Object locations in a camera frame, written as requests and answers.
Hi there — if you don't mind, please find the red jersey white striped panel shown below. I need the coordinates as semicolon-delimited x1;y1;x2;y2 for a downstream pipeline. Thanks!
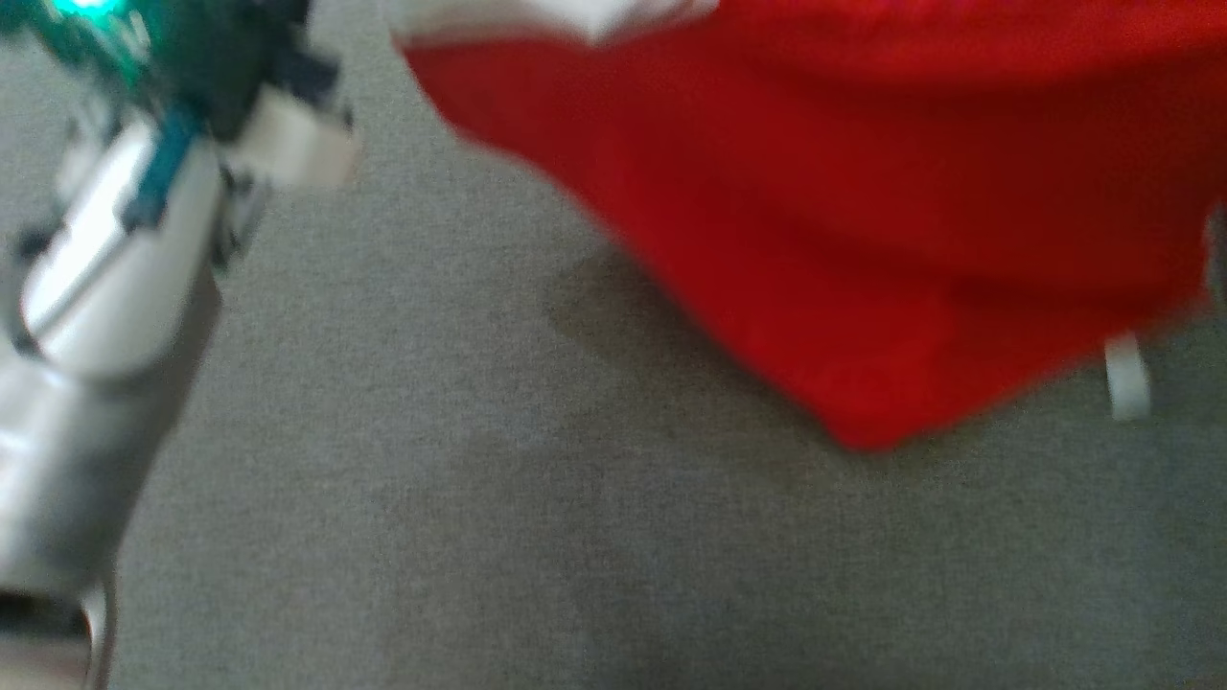
383;0;1227;453

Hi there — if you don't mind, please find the large grey sofa seat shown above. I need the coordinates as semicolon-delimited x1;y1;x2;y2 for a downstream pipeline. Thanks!
0;0;1227;690

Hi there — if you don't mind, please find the white cable tie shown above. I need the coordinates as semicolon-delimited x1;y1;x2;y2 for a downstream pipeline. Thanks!
1102;331;1153;424

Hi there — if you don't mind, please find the black left cable blue plug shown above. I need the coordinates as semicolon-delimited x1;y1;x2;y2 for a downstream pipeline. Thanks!
120;101;207;233

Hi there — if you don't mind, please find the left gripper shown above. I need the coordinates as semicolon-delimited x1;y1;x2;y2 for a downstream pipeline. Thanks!
0;0;363;191

